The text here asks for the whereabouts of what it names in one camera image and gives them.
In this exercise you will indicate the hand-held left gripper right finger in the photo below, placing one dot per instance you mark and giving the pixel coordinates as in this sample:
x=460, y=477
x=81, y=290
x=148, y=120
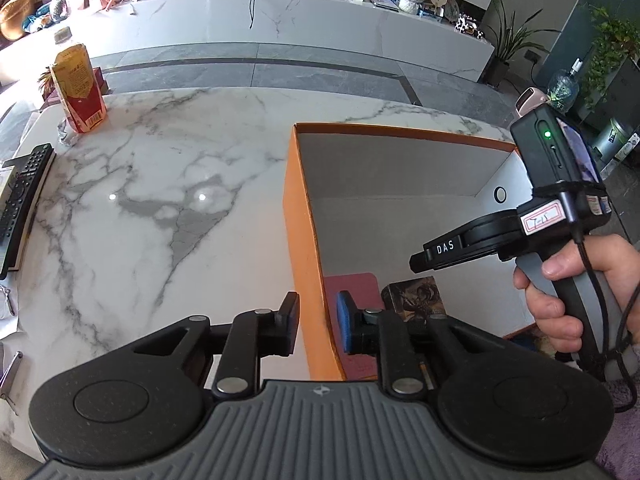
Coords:
x=345, y=322

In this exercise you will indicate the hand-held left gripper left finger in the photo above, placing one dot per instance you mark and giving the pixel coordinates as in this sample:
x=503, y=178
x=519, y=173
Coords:
x=289, y=327

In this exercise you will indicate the orange cardboard box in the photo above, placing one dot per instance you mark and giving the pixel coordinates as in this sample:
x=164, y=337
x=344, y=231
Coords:
x=300, y=220

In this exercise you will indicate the person's right hand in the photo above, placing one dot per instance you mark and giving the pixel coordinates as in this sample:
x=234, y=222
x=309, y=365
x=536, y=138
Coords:
x=600, y=252

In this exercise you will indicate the pink space heater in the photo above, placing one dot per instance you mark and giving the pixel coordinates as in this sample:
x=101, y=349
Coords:
x=530, y=102

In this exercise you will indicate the silver trash can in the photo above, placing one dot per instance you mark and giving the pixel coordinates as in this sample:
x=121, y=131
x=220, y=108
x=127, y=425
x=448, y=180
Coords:
x=612, y=140

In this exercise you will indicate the dark picture card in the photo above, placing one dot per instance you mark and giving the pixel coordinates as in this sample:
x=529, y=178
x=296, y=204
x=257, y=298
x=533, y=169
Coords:
x=412, y=297

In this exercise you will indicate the blue water jug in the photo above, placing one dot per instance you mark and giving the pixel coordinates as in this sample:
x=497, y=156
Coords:
x=565, y=90

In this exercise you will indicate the potted long-leaf plant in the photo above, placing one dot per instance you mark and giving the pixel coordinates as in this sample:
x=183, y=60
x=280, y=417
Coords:
x=502, y=45

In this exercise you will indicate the green climbing plant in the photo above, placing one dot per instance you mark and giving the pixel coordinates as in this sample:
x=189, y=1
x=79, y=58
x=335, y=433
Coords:
x=612, y=45

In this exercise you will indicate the black white cow toy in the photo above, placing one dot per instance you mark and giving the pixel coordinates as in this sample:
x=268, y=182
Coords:
x=469, y=25

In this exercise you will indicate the decorative plate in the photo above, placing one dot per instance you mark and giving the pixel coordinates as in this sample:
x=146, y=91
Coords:
x=451, y=9

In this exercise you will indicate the black remote control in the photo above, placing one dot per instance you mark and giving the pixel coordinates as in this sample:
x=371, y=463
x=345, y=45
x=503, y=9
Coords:
x=25, y=245
x=22, y=190

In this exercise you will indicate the white marble tv cabinet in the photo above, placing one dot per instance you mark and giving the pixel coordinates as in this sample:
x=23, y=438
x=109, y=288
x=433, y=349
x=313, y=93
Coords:
x=300, y=25

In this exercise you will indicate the metal tool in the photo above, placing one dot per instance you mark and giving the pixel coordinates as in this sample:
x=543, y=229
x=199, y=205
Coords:
x=10, y=377

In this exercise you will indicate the purple fuzzy clothing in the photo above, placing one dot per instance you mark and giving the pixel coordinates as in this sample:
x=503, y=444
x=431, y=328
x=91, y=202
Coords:
x=622, y=440

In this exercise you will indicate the clear plastic wrapper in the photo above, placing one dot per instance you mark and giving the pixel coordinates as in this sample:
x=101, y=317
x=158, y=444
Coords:
x=67, y=132

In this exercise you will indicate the dark red box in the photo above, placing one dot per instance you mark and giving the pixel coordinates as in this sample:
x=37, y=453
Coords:
x=97, y=80

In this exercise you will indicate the yellow red juice bottle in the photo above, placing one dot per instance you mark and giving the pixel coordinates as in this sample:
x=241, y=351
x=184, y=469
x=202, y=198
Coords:
x=77, y=85

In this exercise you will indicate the golden bag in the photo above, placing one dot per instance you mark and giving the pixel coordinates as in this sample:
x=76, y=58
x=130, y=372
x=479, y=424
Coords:
x=15, y=17

